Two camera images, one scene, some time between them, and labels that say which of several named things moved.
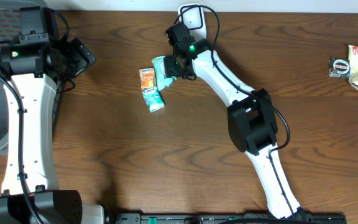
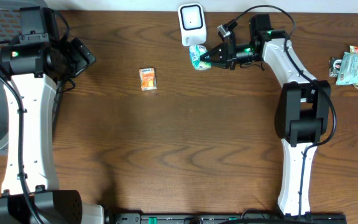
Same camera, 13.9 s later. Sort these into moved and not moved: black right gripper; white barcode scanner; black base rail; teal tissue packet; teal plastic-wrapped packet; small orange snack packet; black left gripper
Moved: teal tissue packet; teal plastic-wrapped packet; black right gripper
Not moved: black base rail; white barcode scanner; small orange snack packet; black left gripper
